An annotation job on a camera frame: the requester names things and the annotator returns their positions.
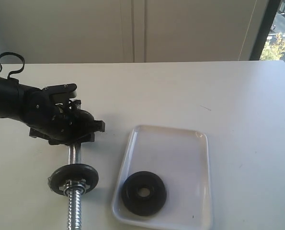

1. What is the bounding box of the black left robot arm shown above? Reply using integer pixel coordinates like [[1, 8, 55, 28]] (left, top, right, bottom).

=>
[[0, 77, 105, 146]]

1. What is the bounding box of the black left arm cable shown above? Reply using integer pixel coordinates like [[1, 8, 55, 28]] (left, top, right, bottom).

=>
[[0, 52, 25, 79]]

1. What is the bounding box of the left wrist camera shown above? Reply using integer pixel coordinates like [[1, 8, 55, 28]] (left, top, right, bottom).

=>
[[42, 83, 77, 104]]

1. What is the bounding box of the chrome threaded dumbbell bar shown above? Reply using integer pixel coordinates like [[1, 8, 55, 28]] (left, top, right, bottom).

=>
[[65, 99, 86, 230]]

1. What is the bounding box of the white rectangular plastic tray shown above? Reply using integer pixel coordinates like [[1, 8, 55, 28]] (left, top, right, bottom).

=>
[[111, 125, 213, 230]]

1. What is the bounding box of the black window frame post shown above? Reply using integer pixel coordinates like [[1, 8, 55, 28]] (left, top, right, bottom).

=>
[[249, 0, 281, 61]]

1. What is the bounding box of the silver star collar nut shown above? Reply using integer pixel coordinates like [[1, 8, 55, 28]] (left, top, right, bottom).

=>
[[61, 180, 87, 196]]

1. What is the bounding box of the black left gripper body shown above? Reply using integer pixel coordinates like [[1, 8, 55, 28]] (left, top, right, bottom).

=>
[[23, 90, 90, 142]]

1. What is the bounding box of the black weight plate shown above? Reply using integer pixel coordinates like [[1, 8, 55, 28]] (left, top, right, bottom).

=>
[[121, 171, 167, 217], [48, 163, 99, 196]]

